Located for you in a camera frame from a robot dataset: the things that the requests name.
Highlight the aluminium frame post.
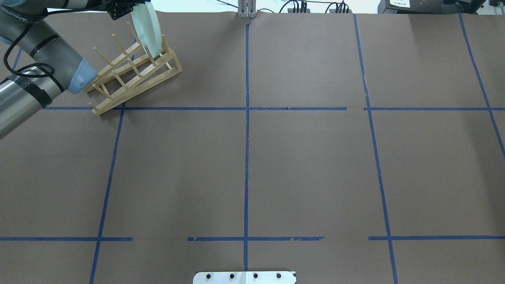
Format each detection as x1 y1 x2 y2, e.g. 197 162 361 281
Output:
238 0 257 19

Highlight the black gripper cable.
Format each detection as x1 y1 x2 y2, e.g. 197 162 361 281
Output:
3 43 55 78

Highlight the light green plate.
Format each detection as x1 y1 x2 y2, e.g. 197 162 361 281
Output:
131 1 163 56

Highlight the white pedestal column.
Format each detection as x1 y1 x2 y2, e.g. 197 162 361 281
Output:
193 271 297 284

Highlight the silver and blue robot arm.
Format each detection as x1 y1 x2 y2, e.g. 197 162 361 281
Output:
0 0 146 137

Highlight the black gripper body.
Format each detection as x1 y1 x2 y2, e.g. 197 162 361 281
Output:
108 0 146 20

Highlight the wooden dish rack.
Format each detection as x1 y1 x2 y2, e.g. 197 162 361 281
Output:
84 22 183 116

